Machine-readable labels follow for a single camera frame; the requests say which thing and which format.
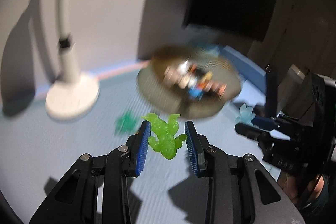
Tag light green translucent figurine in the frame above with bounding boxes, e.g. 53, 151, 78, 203
142, 113, 187, 160

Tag dark green translucent figurine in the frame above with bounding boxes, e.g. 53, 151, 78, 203
116, 111, 138, 134

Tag blue rectangular box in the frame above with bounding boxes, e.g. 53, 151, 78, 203
188, 86, 205, 101

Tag pink card box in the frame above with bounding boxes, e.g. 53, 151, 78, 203
206, 82, 227, 96

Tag person's right hand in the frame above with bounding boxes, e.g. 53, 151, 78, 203
282, 174, 325, 209

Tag pale blue translucent figurine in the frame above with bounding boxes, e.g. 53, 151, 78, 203
236, 103, 256, 125

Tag black rectangular device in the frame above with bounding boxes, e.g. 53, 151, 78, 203
265, 64, 278, 118

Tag amber ribbed glass bowl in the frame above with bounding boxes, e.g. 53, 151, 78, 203
150, 46, 242, 119

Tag white desk lamp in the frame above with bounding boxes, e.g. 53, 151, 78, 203
45, 0, 100, 121

